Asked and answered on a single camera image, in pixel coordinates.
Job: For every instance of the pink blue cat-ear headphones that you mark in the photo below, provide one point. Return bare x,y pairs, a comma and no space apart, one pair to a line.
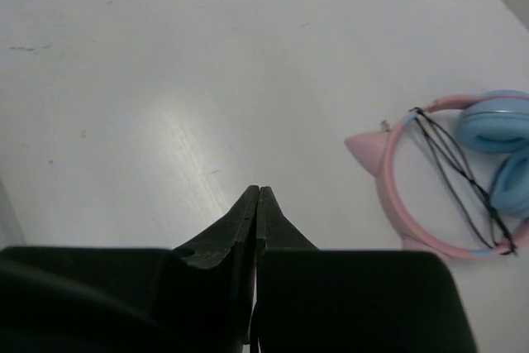
483,139

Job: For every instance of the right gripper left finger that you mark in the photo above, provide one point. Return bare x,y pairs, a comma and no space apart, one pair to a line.
194,298

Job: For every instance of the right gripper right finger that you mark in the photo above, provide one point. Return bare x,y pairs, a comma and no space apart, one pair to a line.
312,300

